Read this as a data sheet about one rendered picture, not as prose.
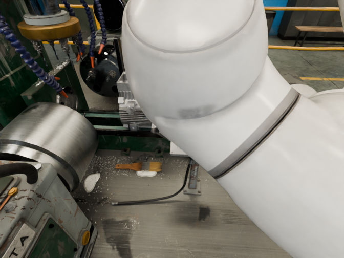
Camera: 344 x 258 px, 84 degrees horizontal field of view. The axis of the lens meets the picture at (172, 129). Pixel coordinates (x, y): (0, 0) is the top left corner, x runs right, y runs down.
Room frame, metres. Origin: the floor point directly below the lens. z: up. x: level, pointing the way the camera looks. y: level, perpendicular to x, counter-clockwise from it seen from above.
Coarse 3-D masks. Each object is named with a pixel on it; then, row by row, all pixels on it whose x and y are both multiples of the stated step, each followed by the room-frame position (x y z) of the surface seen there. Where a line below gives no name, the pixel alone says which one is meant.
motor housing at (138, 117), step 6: (126, 102) 0.62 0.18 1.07; (120, 108) 0.61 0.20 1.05; (138, 108) 0.59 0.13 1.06; (120, 114) 0.59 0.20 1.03; (126, 114) 0.59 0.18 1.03; (132, 114) 0.59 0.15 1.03; (138, 114) 0.59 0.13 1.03; (144, 114) 0.59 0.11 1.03; (126, 120) 0.59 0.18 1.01; (132, 120) 0.59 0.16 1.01; (138, 120) 0.59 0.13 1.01; (144, 120) 0.59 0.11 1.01; (138, 126) 0.60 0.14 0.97; (144, 126) 0.59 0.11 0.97; (150, 126) 0.59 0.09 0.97
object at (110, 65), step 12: (96, 48) 0.96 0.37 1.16; (108, 48) 0.96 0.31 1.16; (84, 60) 0.91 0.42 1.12; (96, 60) 0.90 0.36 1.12; (108, 60) 0.90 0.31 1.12; (84, 72) 0.91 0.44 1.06; (96, 72) 0.90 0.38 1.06; (108, 72) 0.90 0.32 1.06; (96, 84) 0.90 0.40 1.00; (108, 84) 0.90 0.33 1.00; (108, 96) 0.91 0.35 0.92
